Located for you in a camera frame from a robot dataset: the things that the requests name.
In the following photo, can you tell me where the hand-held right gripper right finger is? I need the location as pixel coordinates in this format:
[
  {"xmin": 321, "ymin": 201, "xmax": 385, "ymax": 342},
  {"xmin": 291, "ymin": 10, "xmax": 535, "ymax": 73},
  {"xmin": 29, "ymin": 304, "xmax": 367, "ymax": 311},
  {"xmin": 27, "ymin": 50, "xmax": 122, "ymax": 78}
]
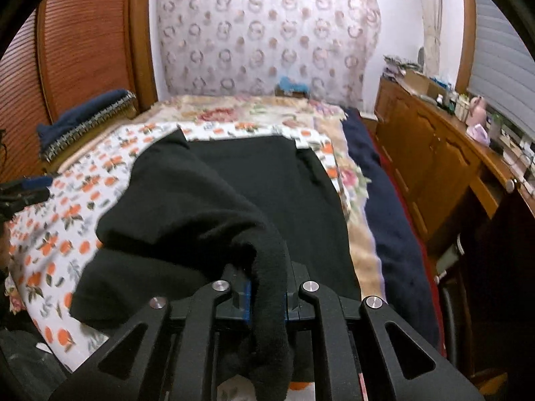
[{"xmin": 284, "ymin": 261, "xmax": 486, "ymax": 401}]

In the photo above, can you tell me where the stack of folded clothes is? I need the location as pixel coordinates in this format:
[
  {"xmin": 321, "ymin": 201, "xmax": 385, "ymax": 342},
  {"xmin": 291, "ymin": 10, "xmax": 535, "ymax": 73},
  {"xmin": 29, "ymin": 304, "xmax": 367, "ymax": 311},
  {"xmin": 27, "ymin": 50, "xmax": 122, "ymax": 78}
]
[{"xmin": 382, "ymin": 54, "xmax": 423, "ymax": 79}]

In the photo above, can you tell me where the louvered wooden wardrobe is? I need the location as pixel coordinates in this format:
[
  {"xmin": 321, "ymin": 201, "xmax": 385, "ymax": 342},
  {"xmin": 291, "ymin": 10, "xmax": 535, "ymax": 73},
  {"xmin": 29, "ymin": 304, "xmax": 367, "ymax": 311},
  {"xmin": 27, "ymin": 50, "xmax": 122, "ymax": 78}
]
[{"xmin": 0, "ymin": 0, "xmax": 158, "ymax": 184}]

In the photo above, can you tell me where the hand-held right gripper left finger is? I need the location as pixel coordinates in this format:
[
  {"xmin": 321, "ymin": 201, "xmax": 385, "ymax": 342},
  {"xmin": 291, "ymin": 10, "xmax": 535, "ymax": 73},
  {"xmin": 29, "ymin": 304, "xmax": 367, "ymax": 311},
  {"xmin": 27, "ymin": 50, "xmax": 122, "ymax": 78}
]
[{"xmin": 50, "ymin": 265, "xmax": 253, "ymax": 401}]

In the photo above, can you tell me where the wooden cabinet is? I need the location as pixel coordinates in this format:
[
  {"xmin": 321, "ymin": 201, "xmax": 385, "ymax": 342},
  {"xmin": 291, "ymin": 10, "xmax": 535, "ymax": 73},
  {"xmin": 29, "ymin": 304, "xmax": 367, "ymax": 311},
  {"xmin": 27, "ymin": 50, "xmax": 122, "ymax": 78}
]
[{"xmin": 373, "ymin": 76, "xmax": 535, "ymax": 268}]

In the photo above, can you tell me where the black t-shirt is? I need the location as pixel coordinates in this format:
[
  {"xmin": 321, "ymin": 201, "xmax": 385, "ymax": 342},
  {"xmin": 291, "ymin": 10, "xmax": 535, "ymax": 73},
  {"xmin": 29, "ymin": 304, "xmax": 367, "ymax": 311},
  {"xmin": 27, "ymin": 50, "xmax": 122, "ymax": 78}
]
[{"xmin": 69, "ymin": 127, "xmax": 362, "ymax": 401}]

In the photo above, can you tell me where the cream lace curtain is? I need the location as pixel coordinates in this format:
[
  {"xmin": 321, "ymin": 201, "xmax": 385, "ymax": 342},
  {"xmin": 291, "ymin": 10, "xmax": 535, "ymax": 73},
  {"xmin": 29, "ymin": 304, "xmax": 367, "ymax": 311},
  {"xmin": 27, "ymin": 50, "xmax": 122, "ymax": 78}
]
[{"xmin": 418, "ymin": 0, "xmax": 444, "ymax": 70}]

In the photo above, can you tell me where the blue cloth bundle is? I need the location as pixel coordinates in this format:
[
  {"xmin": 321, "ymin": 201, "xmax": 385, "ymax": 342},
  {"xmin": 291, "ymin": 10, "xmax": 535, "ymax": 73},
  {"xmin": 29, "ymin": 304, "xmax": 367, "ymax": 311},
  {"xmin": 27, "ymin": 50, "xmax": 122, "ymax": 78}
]
[{"xmin": 279, "ymin": 76, "xmax": 309, "ymax": 93}]

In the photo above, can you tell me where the navy blanket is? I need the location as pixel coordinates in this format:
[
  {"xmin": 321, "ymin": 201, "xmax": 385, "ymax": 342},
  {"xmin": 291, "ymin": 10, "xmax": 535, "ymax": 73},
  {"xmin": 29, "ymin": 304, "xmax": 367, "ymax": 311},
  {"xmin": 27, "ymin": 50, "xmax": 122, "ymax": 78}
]
[{"xmin": 342, "ymin": 108, "xmax": 440, "ymax": 348}]

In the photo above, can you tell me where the row of small bottles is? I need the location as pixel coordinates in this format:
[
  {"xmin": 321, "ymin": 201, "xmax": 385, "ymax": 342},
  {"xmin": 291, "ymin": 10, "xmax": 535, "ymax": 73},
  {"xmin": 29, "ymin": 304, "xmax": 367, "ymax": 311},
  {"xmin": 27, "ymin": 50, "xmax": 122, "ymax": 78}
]
[{"xmin": 435, "ymin": 90, "xmax": 472, "ymax": 121}]

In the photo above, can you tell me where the folded circle-patterned cloth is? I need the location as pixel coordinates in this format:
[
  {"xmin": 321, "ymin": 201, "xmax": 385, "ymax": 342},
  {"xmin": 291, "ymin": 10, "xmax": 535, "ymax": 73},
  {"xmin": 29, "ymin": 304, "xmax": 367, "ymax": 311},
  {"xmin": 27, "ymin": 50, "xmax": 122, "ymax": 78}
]
[{"xmin": 41, "ymin": 92, "xmax": 138, "ymax": 163}]

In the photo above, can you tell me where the orange-print bed sheet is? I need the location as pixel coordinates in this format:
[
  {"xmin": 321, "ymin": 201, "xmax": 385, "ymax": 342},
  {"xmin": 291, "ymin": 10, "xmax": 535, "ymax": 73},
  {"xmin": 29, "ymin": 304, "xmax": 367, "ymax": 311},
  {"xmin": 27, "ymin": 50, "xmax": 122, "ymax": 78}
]
[{"xmin": 7, "ymin": 121, "xmax": 337, "ymax": 401}]

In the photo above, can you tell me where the pink cloth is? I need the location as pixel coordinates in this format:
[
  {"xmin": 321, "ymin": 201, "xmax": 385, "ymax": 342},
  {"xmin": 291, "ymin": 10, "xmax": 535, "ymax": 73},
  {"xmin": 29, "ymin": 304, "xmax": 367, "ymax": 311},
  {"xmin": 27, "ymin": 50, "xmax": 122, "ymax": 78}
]
[{"xmin": 465, "ymin": 124, "xmax": 491, "ymax": 146}]

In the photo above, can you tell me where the pink figurine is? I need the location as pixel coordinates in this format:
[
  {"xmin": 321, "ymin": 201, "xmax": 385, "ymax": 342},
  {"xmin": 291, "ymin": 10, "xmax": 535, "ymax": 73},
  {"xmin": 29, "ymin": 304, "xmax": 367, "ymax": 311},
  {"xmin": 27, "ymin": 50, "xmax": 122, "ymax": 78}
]
[{"xmin": 465, "ymin": 96, "xmax": 488, "ymax": 128}]

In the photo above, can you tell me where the folded navy garment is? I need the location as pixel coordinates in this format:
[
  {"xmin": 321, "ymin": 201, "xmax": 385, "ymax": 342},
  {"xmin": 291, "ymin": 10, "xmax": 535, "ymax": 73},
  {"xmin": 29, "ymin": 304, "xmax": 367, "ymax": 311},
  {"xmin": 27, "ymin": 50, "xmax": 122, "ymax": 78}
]
[{"xmin": 37, "ymin": 89, "xmax": 131, "ymax": 148}]

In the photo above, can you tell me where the grey window blind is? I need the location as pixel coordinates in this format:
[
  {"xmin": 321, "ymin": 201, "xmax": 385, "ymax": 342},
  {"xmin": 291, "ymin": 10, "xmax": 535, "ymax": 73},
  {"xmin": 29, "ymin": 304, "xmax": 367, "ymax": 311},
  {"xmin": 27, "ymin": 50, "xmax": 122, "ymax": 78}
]
[{"xmin": 467, "ymin": 0, "xmax": 535, "ymax": 124}]

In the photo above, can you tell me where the ring-patterned curtain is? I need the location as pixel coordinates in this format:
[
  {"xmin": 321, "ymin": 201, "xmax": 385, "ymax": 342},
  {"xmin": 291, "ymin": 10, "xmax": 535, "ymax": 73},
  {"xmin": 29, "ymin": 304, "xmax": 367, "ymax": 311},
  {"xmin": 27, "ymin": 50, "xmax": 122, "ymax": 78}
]
[{"xmin": 149, "ymin": 0, "xmax": 382, "ymax": 107}]

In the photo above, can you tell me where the cardboard box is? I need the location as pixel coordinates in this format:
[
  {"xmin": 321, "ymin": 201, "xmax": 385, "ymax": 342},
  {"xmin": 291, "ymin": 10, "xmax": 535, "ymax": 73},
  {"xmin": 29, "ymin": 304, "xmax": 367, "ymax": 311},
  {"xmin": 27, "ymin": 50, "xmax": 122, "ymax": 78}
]
[{"xmin": 402, "ymin": 69, "xmax": 447, "ymax": 100}]

